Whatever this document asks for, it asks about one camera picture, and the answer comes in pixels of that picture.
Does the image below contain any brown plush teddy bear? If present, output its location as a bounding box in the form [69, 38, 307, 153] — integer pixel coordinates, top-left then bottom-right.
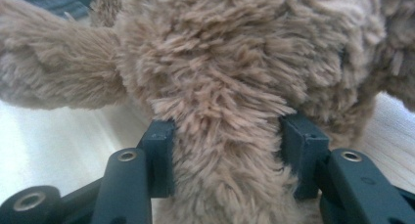
[0, 0, 415, 224]

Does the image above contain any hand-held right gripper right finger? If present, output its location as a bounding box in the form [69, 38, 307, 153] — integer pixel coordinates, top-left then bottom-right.
[280, 114, 331, 201]

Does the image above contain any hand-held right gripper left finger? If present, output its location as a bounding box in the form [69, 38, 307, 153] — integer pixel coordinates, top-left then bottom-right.
[143, 119, 177, 199]

